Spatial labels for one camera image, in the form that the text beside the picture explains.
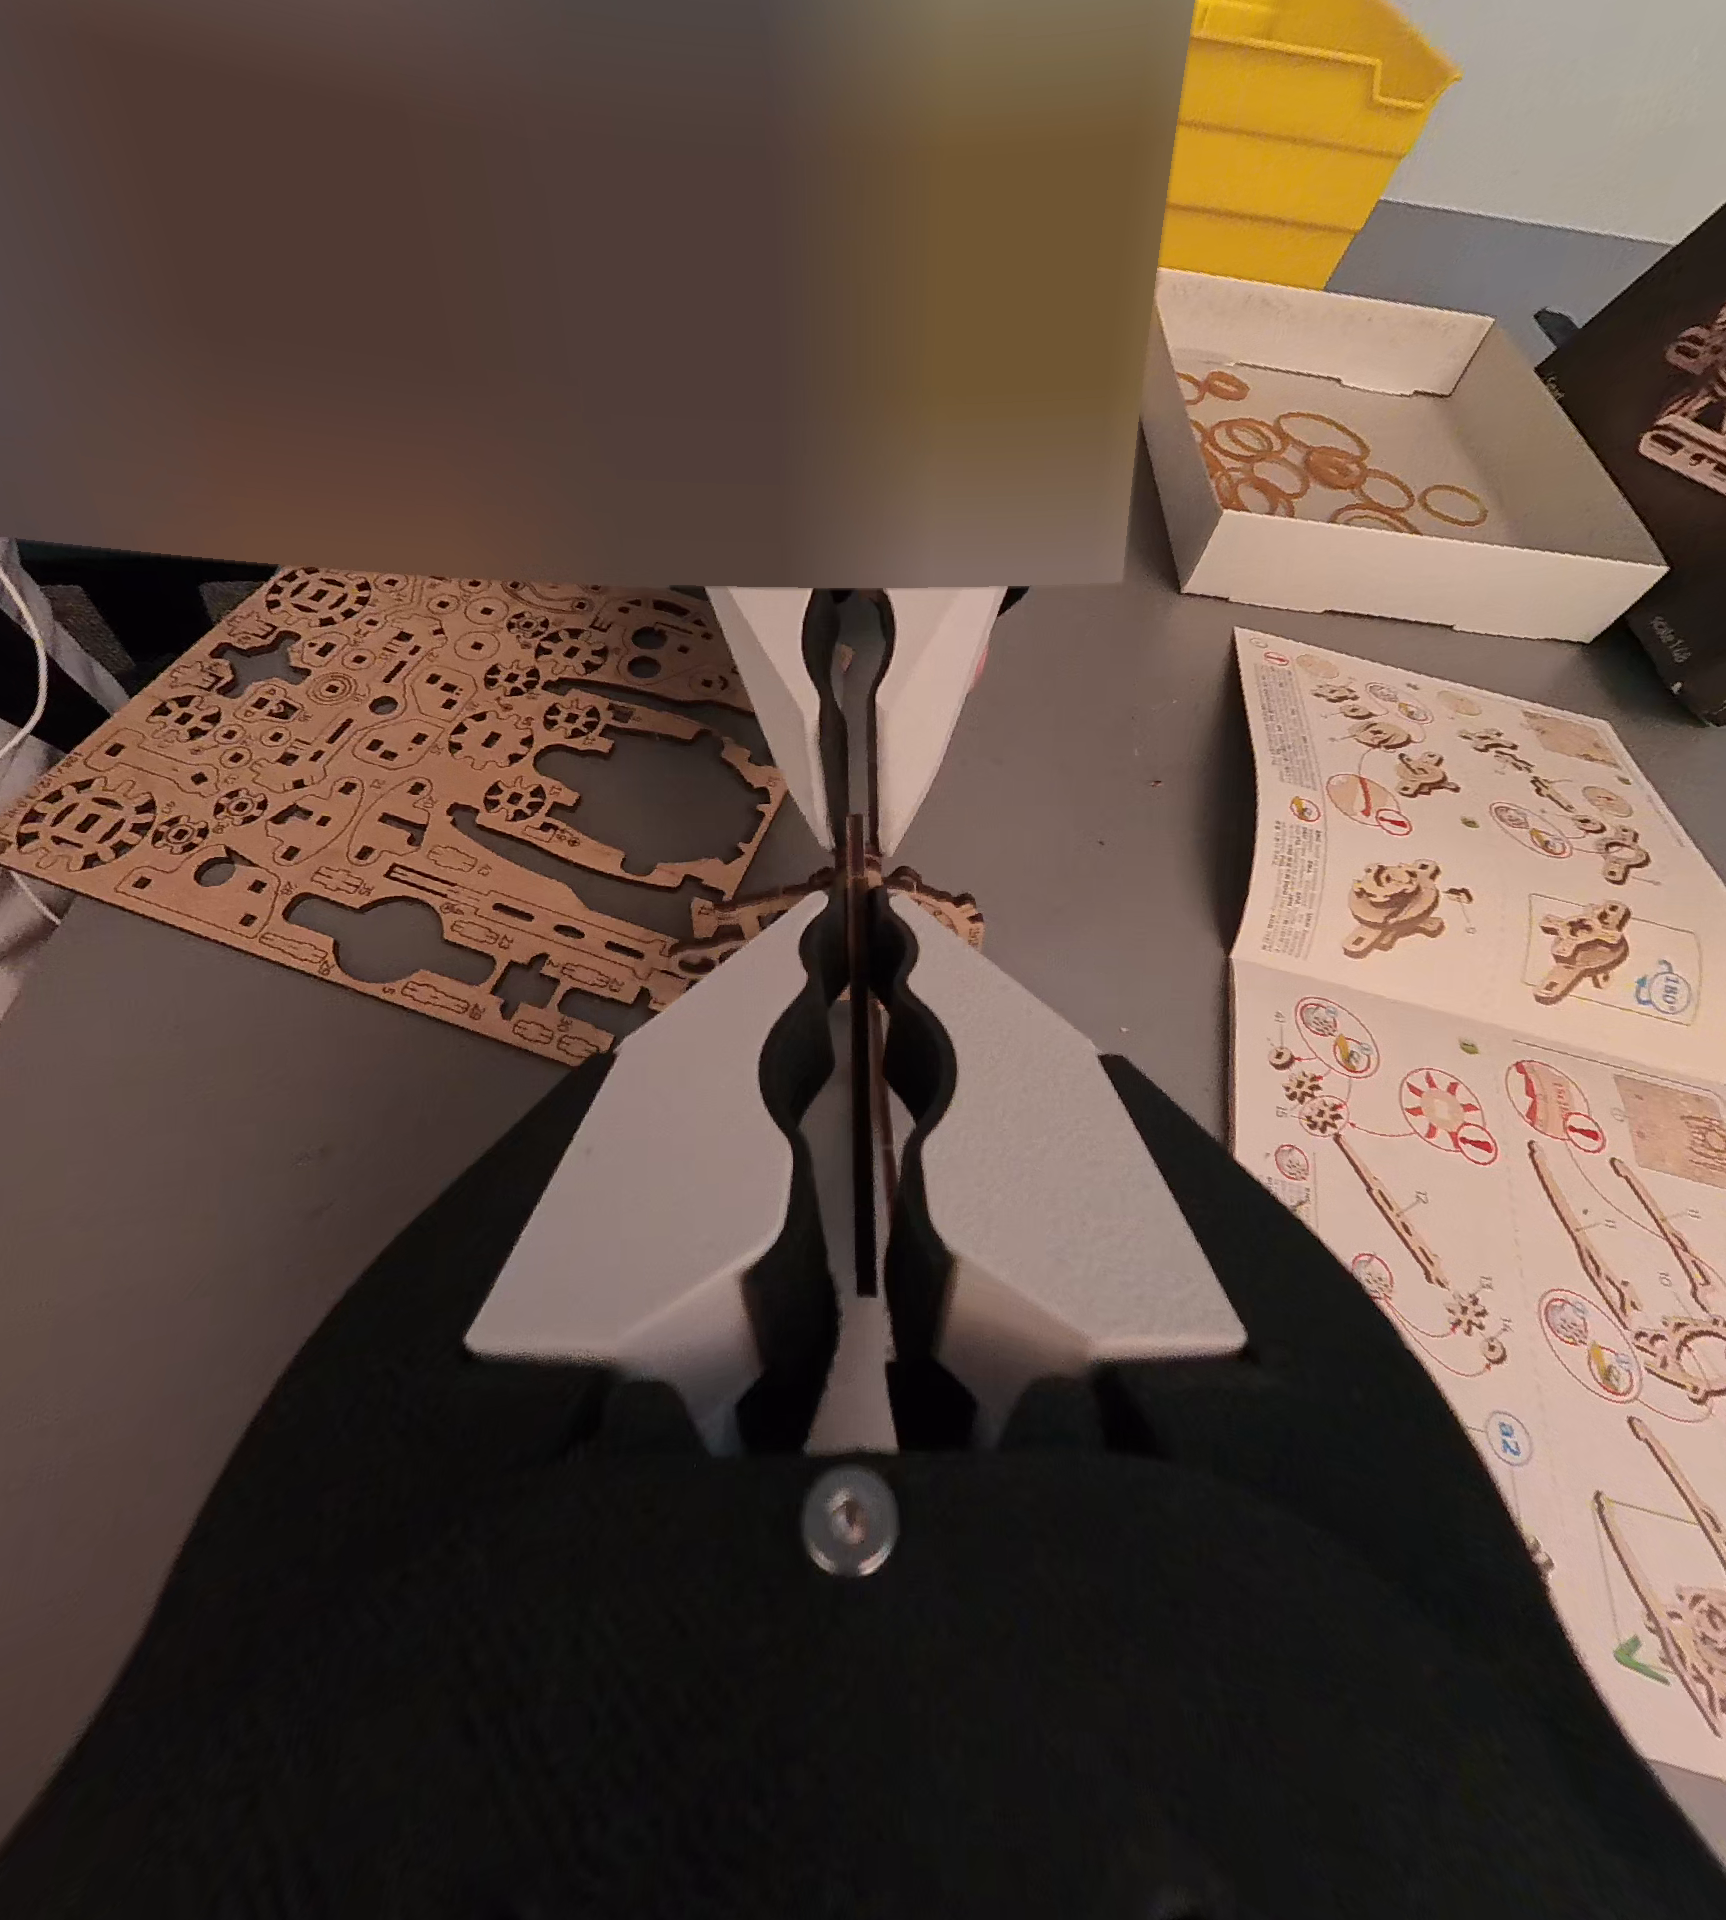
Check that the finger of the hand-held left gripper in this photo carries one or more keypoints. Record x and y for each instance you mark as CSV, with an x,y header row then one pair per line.
x,y
767,660
938,660

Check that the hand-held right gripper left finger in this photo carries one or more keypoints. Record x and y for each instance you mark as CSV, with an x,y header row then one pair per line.
x,y
624,1213

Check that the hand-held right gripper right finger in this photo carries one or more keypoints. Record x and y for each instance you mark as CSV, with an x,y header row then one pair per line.
x,y
1064,1213

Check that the wooden gear model part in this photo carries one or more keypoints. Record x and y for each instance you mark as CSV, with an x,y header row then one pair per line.
x,y
952,909

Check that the laser-cut wooden parts sheet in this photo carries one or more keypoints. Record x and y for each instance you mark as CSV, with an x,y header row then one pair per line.
x,y
352,809

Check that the dark model kit box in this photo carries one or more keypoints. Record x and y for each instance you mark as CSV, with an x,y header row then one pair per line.
x,y
1704,407

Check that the pile of rubber bands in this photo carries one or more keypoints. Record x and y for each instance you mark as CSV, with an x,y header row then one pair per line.
x,y
1299,458

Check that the folded instruction booklet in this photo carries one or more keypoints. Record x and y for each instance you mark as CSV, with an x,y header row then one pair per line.
x,y
1478,1019

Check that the white cardboard tray box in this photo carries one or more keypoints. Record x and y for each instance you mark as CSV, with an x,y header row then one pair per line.
x,y
1416,579

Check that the yellow plastic bin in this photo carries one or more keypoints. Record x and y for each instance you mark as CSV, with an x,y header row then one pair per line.
x,y
1281,149

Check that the small black object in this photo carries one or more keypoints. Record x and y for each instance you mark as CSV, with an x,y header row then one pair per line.
x,y
1557,331

